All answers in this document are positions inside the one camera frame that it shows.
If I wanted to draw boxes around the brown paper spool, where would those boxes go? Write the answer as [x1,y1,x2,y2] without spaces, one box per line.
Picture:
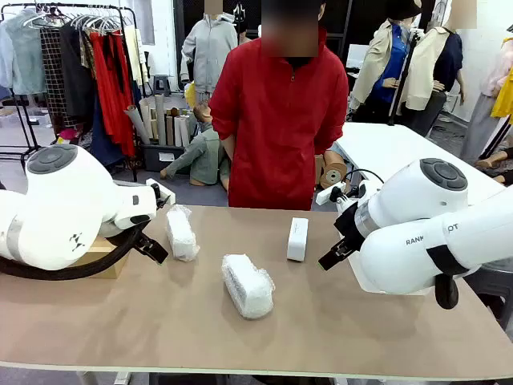
[319,150,349,190]

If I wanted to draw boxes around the light blue fleece jacket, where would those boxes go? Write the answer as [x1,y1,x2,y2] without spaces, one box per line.
[0,10,47,95]

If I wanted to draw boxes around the grey storage bin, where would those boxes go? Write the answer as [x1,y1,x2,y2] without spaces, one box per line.
[142,142,188,172]

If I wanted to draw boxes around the small grey stool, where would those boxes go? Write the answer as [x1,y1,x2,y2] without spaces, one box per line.
[153,74,172,97]

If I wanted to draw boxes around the red hanging dress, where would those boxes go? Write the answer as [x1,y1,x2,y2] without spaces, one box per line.
[90,31,137,157]

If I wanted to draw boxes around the mannequin beige jacket blue shirt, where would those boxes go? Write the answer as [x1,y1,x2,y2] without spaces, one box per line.
[348,0,422,124]

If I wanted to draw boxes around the lying bare mannequin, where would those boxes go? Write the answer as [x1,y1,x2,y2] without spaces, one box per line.
[475,148,513,185]

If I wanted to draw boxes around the slanted grey paper roll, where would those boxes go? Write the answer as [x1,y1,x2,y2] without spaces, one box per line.
[123,104,151,145]

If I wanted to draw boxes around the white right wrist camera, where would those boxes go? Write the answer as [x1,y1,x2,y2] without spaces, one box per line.
[315,180,348,206]

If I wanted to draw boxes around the white table frame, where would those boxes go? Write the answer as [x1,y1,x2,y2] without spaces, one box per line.
[75,371,133,385]

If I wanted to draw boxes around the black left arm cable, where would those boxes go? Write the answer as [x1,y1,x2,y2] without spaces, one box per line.
[0,224,147,282]

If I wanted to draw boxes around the yellow bag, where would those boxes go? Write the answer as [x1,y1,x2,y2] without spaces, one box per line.
[184,79,198,108]

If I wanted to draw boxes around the tall grey paper roll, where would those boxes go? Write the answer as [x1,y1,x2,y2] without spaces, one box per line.
[155,94,168,146]

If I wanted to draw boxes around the white table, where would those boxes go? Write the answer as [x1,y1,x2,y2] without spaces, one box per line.
[334,122,513,205]

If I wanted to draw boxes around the person in red jacket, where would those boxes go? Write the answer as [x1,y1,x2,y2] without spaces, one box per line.
[208,0,349,212]

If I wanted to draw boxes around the black clothes rack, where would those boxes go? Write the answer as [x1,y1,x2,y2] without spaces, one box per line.
[0,2,139,184]

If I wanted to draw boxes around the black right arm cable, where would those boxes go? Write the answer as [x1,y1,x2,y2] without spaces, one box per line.
[426,244,468,310]

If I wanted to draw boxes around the narrow bubble-wrapped clock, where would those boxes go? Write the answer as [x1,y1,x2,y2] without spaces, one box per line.
[165,204,200,263]

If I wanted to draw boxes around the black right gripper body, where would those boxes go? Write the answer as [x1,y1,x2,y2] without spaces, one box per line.
[333,201,366,252]

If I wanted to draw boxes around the unwrapped white clock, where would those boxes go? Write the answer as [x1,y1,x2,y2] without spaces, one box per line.
[286,217,309,263]

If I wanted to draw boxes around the black tripod stand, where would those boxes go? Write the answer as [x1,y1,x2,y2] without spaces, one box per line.
[386,30,422,125]

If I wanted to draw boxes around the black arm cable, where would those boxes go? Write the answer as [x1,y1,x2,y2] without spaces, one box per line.
[0,224,147,282]
[426,244,468,310]

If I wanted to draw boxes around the cream paper roll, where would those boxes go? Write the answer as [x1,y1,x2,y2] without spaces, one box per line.
[139,98,156,141]

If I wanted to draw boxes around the brown cardboard box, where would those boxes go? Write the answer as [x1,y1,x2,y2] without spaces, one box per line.
[67,235,130,280]

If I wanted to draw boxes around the clothes pile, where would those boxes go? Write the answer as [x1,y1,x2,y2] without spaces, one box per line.
[54,127,94,148]

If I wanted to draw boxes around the white rectangular panel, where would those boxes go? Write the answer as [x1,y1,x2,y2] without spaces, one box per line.
[346,43,370,69]

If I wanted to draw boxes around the mannequin in grey hoodie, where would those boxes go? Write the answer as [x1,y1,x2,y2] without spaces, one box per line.
[180,0,240,95]

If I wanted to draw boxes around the black hanging garment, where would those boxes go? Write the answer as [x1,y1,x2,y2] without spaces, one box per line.
[59,23,97,117]

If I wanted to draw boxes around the mannequin yellow pink clothes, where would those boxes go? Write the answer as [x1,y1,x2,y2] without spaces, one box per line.
[460,23,513,161]

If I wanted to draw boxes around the person right forearm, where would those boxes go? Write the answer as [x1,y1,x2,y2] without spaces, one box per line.
[223,134,237,169]

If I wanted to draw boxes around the wide bubble-wrapped clock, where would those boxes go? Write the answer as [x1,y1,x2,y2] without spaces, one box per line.
[221,253,277,321]

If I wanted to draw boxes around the mannequin beige jacket navy shirt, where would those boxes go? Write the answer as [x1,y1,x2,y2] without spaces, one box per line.
[400,0,466,136]

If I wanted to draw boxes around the black plastic stool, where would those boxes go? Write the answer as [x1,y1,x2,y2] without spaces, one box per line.
[464,260,513,322]

